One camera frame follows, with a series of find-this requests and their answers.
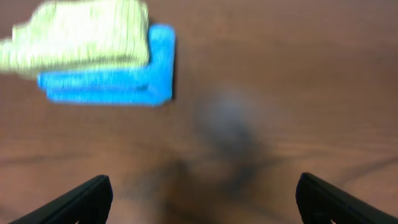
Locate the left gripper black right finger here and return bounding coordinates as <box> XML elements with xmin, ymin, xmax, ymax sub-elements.
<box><xmin>295</xmin><ymin>172</ymin><xmax>397</xmax><ymax>224</ymax></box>

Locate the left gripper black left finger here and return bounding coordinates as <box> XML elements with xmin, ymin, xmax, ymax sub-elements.
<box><xmin>10</xmin><ymin>175</ymin><xmax>113</xmax><ymax>224</ymax></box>

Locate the light green cloth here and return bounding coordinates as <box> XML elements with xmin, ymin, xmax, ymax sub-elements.
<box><xmin>1</xmin><ymin>0</ymin><xmax>150</xmax><ymax>78</ymax></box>

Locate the folded blue cloth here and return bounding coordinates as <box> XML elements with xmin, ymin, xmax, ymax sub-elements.
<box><xmin>37</xmin><ymin>24</ymin><xmax>176</xmax><ymax>106</ymax></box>

